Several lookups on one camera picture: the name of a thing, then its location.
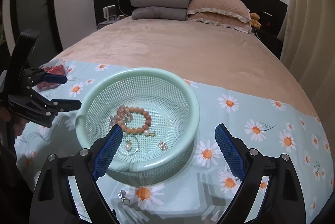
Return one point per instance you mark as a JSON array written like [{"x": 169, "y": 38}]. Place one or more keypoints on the beige bed blanket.
[{"x": 195, "y": 51}]

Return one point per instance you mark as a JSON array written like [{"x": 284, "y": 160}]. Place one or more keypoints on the lower beige frilled pillow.
[{"x": 221, "y": 20}]

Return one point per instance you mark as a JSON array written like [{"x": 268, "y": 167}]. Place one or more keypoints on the mint green plastic basket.
[{"x": 170, "y": 102}]

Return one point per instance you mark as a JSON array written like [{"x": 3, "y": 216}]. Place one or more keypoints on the lower grey folded quilt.
[{"x": 159, "y": 13}]

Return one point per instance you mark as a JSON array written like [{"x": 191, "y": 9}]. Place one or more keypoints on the large silver hoop earring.
[{"x": 135, "y": 145}]

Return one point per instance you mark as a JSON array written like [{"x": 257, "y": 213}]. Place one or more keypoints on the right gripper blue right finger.
[{"x": 230, "y": 152}]

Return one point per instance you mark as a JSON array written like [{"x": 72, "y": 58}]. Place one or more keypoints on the upper beige frilled pillow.
[{"x": 232, "y": 8}]

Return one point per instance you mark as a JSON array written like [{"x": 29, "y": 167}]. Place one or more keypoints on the pearl drop earring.
[{"x": 128, "y": 146}]

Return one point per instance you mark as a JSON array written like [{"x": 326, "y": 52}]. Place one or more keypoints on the daisy print blue cloth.
[{"x": 202, "y": 189}]

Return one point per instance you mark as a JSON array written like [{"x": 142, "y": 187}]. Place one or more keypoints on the cream curtain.
[{"x": 308, "y": 51}]

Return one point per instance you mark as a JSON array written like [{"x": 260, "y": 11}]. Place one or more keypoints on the pearl stud pair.
[{"x": 148, "y": 133}]

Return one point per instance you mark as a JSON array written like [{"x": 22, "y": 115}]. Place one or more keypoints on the dark framed glass door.
[{"x": 37, "y": 15}]

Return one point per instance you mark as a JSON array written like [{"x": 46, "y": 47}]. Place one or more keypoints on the person's left hand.
[{"x": 18, "y": 124}]

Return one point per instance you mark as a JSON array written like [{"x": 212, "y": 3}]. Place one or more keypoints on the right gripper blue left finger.
[{"x": 103, "y": 150}]

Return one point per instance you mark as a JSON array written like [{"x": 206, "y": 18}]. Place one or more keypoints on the beige frilled pillow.
[
  {"x": 232, "y": 8},
  {"x": 221, "y": 20}
]

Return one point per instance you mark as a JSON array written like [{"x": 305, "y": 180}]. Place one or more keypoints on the white bedside appliance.
[{"x": 109, "y": 12}]

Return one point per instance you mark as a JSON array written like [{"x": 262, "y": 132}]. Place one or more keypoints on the brown teddy bear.
[{"x": 254, "y": 21}]

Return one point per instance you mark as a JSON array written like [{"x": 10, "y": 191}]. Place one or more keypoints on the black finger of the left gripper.
[{"x": 66, "y": 105}]

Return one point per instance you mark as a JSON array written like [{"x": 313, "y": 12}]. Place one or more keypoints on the clear box of cherry tomatoes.
[{"x": 57, "y": 71}]

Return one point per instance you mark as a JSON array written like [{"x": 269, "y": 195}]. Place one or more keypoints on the white bedside table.
[{"x": 107, "y": 22}]

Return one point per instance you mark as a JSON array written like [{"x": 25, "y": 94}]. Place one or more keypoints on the crystal stud earring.
[{"x": 163, "y": 146}]

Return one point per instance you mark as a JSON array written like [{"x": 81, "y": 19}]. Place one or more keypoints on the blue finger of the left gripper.
[{"x": 52, "y": 78}]

